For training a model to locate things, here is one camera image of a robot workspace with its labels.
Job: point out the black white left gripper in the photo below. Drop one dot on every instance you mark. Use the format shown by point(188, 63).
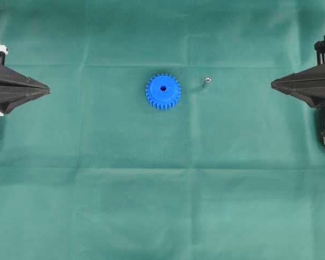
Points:
point(27, 89)

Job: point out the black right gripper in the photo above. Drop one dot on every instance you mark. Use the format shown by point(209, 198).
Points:
point(306, 85)

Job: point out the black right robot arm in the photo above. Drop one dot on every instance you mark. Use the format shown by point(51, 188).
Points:
point(321, 112)

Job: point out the blue plastic gear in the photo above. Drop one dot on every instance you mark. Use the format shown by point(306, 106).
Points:
point(163, 91)

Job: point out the green table cloth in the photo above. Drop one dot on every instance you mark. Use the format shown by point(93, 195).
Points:
point(92, 171)

